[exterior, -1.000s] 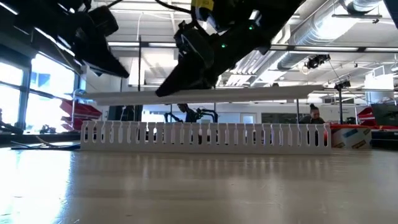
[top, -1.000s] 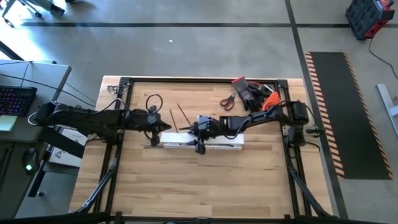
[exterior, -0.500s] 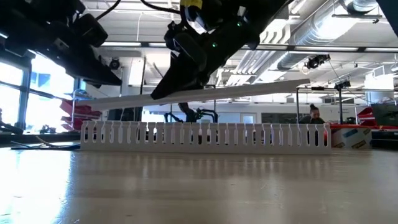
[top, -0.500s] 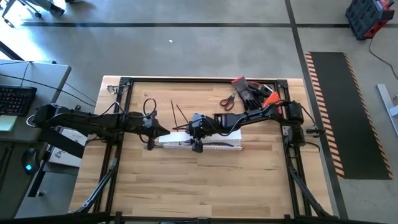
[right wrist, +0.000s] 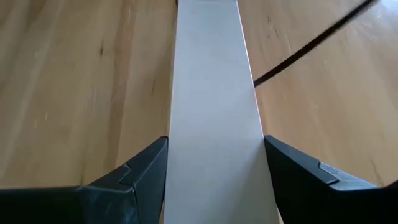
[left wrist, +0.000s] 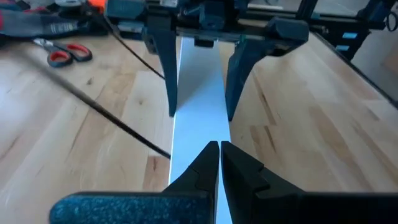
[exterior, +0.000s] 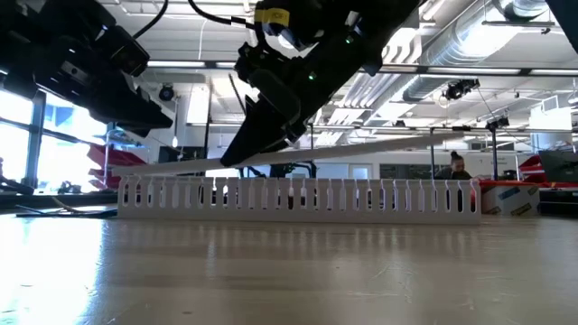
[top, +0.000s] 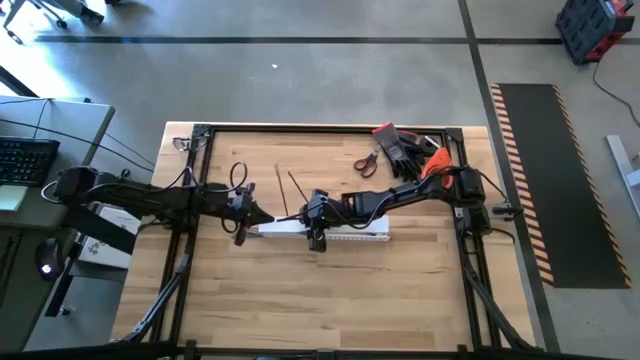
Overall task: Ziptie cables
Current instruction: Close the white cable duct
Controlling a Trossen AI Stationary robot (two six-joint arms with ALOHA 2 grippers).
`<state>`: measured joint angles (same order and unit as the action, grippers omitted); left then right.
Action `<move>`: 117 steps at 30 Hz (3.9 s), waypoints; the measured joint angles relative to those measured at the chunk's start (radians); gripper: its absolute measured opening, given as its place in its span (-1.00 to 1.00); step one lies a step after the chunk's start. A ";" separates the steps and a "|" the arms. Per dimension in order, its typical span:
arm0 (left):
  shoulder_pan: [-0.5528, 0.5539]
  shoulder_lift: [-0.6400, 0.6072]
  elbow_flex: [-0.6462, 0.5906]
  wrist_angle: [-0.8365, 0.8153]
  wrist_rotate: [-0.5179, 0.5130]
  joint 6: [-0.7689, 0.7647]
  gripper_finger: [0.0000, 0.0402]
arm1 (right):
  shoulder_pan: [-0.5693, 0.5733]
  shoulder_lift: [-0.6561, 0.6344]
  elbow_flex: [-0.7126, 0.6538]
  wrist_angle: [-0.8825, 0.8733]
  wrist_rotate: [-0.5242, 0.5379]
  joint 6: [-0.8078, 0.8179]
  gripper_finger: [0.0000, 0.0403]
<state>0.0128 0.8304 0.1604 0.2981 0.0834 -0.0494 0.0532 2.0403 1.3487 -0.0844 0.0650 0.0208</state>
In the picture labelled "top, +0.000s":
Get person's shoe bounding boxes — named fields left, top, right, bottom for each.
left=79, top=5, right=106, bottom=27

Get white slotted cable duct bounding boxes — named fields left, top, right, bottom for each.
left=257, top=214, right=392, bottom=244

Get black computer mouse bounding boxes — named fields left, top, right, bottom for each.
left=33, top=237, right=65, bottom=283

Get black work glove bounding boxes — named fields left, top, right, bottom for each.
left=397, top=129, right=427, bottom=185
left=371, top=122, right=419, bottom=180

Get black hazard-striped floor mat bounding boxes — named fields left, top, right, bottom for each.
left=488, top=82, right=633, bottom=290

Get orange tape dispenser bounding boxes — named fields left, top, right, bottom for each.
left=419, top=146, right=454, bottom=181

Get grey metal beam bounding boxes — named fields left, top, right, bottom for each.
left=604, top=133, right=640, bottom=222

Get black zip tie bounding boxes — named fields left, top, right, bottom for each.
left=274, top=163, right=290, bottom=217
left=286, top=170, right=310, bottom=204

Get black red tool case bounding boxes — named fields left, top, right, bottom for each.
left=553, top=0, right=636, bottom=66

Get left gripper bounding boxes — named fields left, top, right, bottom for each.
left=219, top=182, right=275, bottom=247

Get black desk cable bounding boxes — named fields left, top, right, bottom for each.
left=0, top=97, right=157, bottom=174

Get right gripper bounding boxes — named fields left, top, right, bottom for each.
left=277, top=188, right=346, bottom=254

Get grey desk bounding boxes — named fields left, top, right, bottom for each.
left=0, top=96, right=117, bottom=352

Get orange-handled scissors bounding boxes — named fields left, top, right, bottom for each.
left=353, top=151, right=380, bottom=180

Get white cardboard box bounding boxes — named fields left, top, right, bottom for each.
left=77, top=205, right=142, bottom=271

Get black floor cable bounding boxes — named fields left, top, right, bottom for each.
left=591, top=59, right=640, bottom=129

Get grey rolling stand base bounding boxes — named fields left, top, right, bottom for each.
left=0, top=0, right=86, bottom=46

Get black tape roll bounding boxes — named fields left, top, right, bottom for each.
left=417, top=135, right=442, bottom=157

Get black keyboard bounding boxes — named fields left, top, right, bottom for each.
left=0, top=137, right=61, bottom=190

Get green sticky note pad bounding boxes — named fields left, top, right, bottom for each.
left=0, top=184, right=30, bottom=213

